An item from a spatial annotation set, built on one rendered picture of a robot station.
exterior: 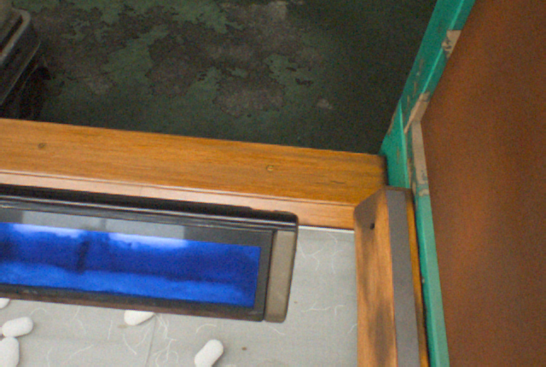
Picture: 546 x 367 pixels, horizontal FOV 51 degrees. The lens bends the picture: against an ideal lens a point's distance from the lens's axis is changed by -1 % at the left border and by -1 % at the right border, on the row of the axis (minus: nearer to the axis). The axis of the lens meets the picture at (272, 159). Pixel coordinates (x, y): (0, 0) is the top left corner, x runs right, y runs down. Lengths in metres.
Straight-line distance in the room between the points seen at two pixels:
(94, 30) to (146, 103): 0.40
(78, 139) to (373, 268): 0.44
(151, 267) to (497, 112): 0.32
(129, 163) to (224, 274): 0.46
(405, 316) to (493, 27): 0.29
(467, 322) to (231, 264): 0.27
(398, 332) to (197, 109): 1.36
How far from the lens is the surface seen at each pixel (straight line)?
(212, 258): 0.36
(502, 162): 0.51
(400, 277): 0.64
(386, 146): 0.86
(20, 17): 1.69
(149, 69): 2.00
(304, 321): 0.73
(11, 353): 0.72
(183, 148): 0.81
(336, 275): 0.76
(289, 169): 0.80
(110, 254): 0.37
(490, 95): 0.55
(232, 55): 2.04
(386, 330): 0.62
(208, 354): 0.68
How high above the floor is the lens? 1.41
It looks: 54 degrees down
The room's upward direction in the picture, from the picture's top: 8 degrees clockwise
